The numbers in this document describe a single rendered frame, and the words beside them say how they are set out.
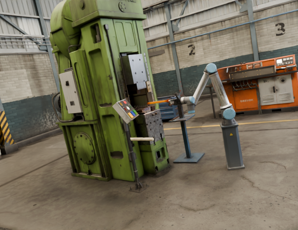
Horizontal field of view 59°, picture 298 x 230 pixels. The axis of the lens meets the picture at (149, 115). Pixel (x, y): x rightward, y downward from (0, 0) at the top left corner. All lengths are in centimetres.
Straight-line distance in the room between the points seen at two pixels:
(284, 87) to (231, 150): 346
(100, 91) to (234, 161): 210
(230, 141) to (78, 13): 268
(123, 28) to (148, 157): 191
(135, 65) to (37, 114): 651
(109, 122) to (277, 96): 431
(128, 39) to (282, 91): 411
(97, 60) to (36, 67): 640
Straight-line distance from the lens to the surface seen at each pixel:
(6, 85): 937
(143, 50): 418
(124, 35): 395
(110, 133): 393
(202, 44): 1136
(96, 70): 388
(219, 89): 335
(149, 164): 393
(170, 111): 756
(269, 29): 1087
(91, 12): 377
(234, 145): 364
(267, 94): 687
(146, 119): 372
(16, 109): 940
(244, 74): 673
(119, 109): 317
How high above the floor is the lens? 144
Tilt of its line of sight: 8 degrees down
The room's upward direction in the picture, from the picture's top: 11 degrees counter-clockwise
